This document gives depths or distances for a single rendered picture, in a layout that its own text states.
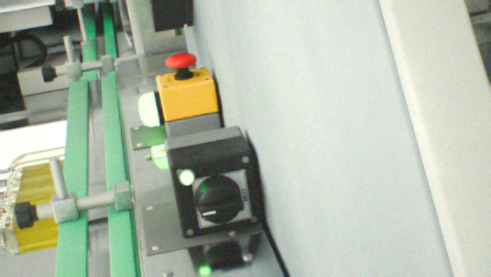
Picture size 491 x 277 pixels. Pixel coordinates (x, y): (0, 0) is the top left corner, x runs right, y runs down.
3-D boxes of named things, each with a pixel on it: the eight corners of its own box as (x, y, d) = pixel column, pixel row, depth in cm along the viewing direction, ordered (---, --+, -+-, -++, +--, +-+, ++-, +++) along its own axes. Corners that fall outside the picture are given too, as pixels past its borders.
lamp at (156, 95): (163, 118, 117) (141, 122, 116) (157, 86, 115) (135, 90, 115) (166, 129, 113) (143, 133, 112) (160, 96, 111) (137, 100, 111)
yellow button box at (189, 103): (217, 114, 119) (164, 124, 118) (209, 61, 117) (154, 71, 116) (225, 131, 113) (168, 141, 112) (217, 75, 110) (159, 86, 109)
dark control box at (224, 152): (252, 192, 94) (175, 207, 93) (243, 123, 91) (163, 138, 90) (267, 224, 86) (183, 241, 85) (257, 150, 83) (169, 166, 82)
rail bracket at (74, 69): (124, 117, 160) (55, 129, 158) (106, 27, 154) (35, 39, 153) (124, 122, 157) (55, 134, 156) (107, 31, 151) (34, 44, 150)
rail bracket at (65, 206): (136, 197, 101) (19, 220, 100) (124, 138, 99) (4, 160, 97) (138, 211, 98) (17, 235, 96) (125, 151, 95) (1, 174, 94)
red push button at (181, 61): (167, 79, 115) (163, 53, 114) (197, 74, 115) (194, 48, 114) (170, 87, 111) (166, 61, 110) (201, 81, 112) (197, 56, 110)
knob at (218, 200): (243, 212, 85) (249, 227, 82) (198, 221, 85) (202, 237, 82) (237, 170, 84) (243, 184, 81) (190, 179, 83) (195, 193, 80)
